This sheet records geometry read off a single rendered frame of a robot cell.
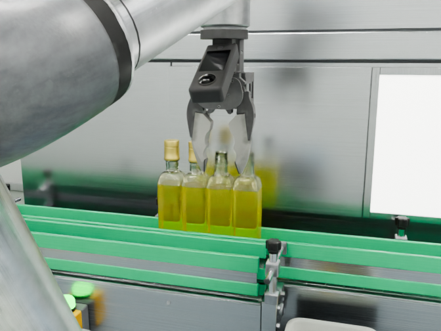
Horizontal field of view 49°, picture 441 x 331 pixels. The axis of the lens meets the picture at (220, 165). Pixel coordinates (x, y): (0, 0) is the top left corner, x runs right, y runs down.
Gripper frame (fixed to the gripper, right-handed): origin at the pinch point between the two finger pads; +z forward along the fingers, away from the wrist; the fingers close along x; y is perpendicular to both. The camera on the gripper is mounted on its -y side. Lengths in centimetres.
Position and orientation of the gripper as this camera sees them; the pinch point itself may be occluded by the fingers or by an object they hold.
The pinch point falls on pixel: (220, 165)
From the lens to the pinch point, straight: 74.5
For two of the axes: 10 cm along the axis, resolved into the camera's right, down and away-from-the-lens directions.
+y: 2.7, -2.1, 9.4
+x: -9.6, -0.6, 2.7
